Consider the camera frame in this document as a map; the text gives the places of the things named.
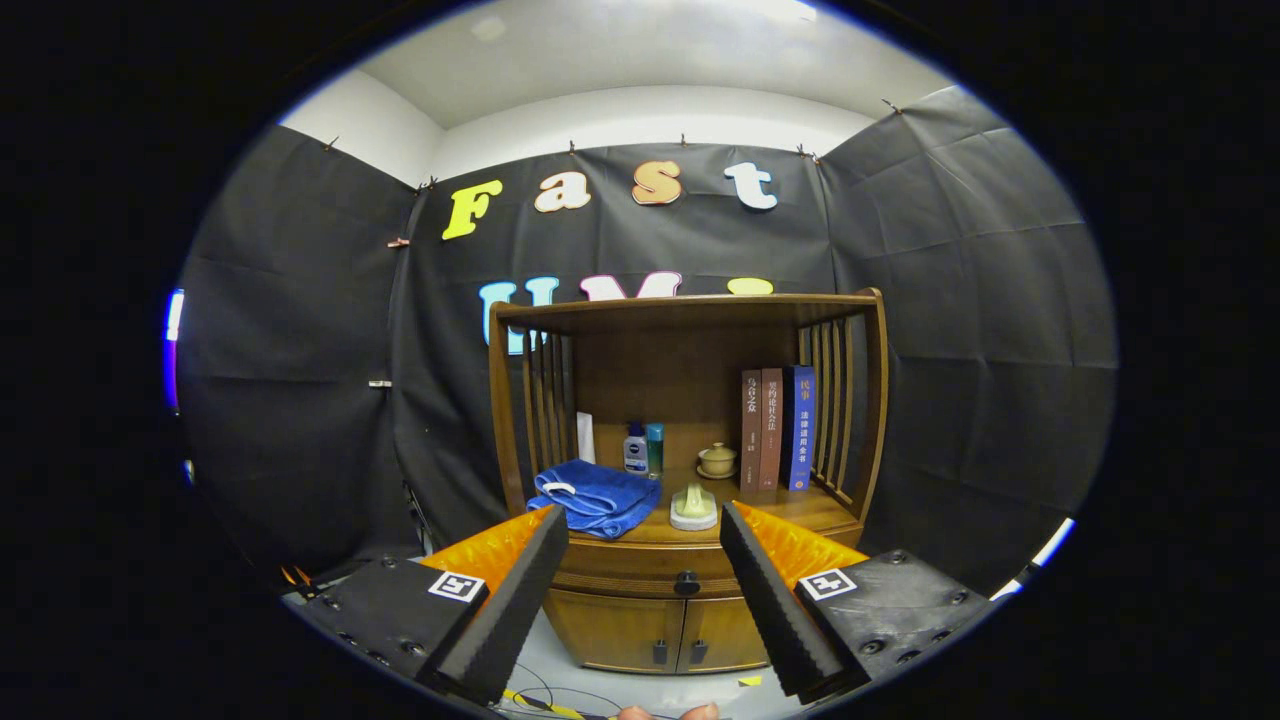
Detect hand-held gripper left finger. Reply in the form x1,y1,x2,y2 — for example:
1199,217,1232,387
300,505,569,706

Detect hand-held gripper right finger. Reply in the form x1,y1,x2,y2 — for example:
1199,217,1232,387
720,500,996,704

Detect wooden drawer with black knob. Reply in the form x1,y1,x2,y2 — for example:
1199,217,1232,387
552,543,746,601

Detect green scrub brush white sponge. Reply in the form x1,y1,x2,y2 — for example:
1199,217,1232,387
669,483,719,532

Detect wooden cabinet door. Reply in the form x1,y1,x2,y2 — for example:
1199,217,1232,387
545,590,689,674
680,595,771,674

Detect wooden countertop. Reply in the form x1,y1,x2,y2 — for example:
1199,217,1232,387
520,470,866,549

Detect wooden cabinet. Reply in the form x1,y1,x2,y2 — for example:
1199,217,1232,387
487,288,891,676

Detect blue folded towel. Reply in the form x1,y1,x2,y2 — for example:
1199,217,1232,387
527,459,663,541

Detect reddish brown book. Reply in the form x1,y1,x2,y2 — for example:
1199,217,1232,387
760,368,785,491

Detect dark brown book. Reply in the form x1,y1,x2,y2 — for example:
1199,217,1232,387
741,370,763,491

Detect blue book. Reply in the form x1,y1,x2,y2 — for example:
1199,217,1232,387
781,365,818,492

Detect yellow cable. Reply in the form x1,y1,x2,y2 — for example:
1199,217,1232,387
500,688,591,720

